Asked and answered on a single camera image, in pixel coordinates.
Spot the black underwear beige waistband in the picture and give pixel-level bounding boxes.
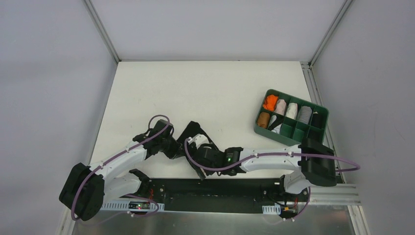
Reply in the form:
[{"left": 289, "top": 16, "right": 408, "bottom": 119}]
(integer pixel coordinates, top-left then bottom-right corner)
[{"left": 177, "top": 121, "right": 221, "bottom": 180}]

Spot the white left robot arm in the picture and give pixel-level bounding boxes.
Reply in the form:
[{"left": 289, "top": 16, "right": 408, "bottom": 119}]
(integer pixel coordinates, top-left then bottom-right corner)
[{"left": 59, "top": 115, "right": 180, "bottom": 221}]

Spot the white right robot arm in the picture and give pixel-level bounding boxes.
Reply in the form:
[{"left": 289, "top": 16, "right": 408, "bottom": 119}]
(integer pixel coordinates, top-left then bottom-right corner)
[{"left": 184, "top": 134, "right": 337, "bottom": 201}]

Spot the brown rolled underwear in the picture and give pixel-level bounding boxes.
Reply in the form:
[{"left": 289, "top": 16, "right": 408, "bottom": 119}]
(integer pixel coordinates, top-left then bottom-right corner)
[{"left": 256, "top": 112, "right": 271, "bottom": 129}]

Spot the white black rolled underwear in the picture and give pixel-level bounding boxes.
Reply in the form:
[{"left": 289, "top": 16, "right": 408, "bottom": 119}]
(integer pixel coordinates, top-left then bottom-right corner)
[{"left": 267, "top": 115, "right": 285, "bottom": 134}]

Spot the orange rolled underwear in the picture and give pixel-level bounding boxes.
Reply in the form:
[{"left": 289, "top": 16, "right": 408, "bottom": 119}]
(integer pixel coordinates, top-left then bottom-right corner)
[{"left": 262, "top": 94, "right": 278, "bottom": 112}]

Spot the pink rolled underwear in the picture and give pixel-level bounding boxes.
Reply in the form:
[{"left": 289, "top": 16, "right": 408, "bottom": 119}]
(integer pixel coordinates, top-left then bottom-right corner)
[{"left": 274, "top": 99, "right": 287, "bottom": 116}]

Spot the grey striped rolled underwear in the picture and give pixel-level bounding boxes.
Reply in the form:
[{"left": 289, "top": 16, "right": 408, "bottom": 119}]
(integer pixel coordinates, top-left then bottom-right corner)
[{"left": 297, "top": 106, "right": 313, "bottom": 124}]

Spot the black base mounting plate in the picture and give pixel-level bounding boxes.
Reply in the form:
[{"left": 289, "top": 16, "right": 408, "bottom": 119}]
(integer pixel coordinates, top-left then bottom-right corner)
[{"left": 133, "top": 178, "right": 308, "bottom": 214}]

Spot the green compartment tray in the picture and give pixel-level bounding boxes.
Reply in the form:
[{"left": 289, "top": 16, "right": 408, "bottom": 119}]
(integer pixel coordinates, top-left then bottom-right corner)
[{"left": 254, "top": 89, "right": 329, "bottom": 145}]

